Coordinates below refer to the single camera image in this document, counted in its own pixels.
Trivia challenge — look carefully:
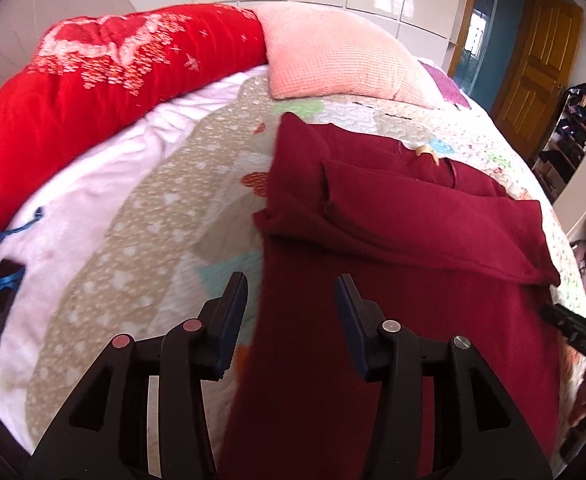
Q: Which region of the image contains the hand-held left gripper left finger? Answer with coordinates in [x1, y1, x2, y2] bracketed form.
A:
[24, 271, 249, 480]

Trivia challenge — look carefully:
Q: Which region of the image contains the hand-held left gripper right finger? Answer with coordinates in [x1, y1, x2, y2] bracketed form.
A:
[335, 273, 554, 480]

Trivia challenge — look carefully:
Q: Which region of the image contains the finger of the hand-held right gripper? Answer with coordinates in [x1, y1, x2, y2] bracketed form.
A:
[541, 303, 586, 362]

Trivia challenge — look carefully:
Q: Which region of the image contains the dark red sweater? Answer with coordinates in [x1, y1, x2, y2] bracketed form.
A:
[216, 111, 562, 480]

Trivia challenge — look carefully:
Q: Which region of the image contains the patchwork bed cover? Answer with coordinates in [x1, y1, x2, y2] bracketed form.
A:
[25, 72, 586, 466]

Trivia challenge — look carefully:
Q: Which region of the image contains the cluttered white shelf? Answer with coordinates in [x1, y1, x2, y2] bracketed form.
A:
[530, 81, 586, 321]

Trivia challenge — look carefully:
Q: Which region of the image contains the purple pillow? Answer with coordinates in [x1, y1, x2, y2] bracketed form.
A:
[419, 60, 473, 110]

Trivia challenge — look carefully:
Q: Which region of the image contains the wooden door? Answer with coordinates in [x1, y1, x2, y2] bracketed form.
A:
[489, 0, 584, 162]

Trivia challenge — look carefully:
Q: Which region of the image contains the pink textured pillow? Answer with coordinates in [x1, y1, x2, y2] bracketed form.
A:
[249, 2, 439, 109]

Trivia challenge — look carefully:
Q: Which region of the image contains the red floral quilt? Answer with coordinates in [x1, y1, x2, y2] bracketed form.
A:
[0, 3, 269, 264]

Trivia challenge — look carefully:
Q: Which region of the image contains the white round headboard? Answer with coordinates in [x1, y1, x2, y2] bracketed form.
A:
[0, 0, 138, 131]

